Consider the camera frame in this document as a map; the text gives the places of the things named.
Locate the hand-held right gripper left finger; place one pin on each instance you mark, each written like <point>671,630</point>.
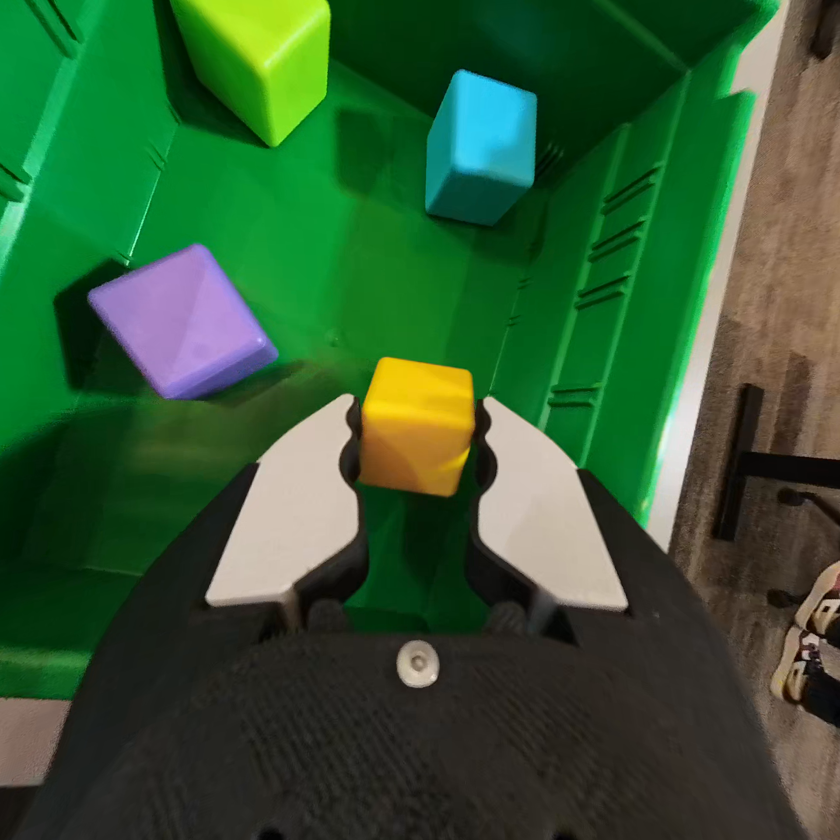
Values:
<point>289,518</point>

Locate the lime green magnetic cube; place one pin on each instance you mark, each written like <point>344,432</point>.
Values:
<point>256,59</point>

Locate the yellow magnetic cube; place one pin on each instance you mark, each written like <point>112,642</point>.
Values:
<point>417,426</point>

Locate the person's white patterned sneaker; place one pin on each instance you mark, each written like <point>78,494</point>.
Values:
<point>794,663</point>
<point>820,597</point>

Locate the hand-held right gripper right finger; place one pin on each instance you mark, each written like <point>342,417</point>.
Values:
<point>544,518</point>

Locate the green plastic bin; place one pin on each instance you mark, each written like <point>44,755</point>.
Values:
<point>328,262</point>

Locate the purple magnetic cube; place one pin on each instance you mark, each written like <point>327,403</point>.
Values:
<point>184,321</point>

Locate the blue magnetic cube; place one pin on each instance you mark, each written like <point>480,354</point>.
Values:
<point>479,144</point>

